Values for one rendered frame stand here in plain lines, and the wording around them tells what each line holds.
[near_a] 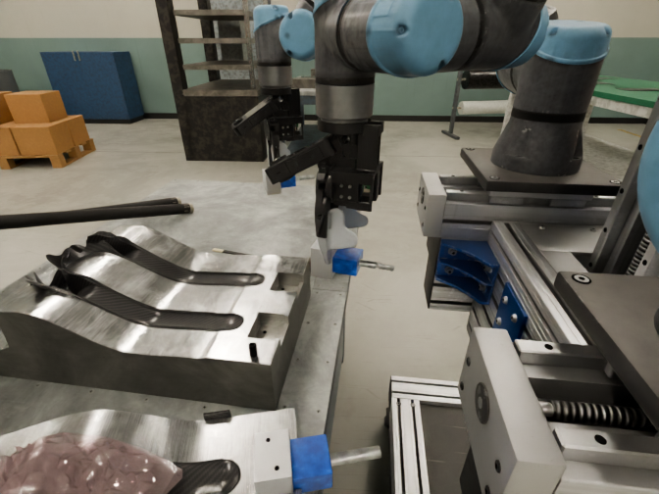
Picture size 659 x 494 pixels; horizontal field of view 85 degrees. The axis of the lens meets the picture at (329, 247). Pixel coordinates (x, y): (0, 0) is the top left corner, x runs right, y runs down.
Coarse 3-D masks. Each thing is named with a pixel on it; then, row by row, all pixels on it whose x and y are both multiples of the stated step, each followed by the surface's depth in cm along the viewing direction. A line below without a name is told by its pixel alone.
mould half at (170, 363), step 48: (144, 240) 66; (144, 288) 58; (192, 288) 60; (240, 288) 59; (0, 336) 54; (48, 336) 48; (96, 336) 48; (144, 336) 50; (192, 336) 50; (240, 336) 49; (288, 336) 54; (96, 384) 52; (144, 384) 51; (192, 384) 49; (240, 384) 48
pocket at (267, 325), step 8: (256, 320) 53; (264, 320) 54; (272, 320) 54; (280, 320) 54; (256, 328) 53; (264, 328) 55; (272, 328) 55; (280, 328) 55; (248, 336) 50; (256, 336) 53; (264, 336) 53; (272, 336) 53; (280, 336) 51; (280, 344) 50
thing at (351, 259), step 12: (312, 252) 57; (336, 252) 58; (348, 252) 58; (360, 252) 58; (312, 264) 58; (324, 264) 57; (336, 264) 57; (348, 264) 56; (360, 264) 57; (372, 264) 57; (384, 264) 57; (324, 276) 59
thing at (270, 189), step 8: (264, 176) 91; (296, 176) 93; (304, 176) 94; (312, 176) 94; (264, 184) 93; (272, 184) 90; (280, 184) 91; (288, 184) 92; (272, 192) 91; (280, 192) 92
